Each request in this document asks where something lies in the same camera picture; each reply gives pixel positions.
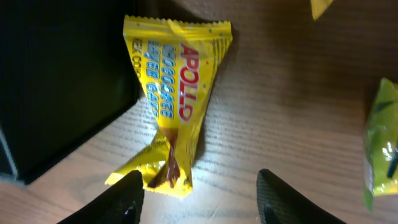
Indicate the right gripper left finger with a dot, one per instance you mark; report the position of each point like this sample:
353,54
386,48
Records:
120,204

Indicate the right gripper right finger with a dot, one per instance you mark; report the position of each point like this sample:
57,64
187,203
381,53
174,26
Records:
279,203

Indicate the yellow Apollo cake packet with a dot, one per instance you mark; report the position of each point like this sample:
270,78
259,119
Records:
176,63

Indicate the green pandan cake packet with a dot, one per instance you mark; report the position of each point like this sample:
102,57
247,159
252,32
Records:
380,145

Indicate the black open gift box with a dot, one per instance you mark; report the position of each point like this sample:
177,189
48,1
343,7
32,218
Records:
65,75

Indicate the yellow orange snack packet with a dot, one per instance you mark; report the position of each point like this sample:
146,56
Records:
318,7

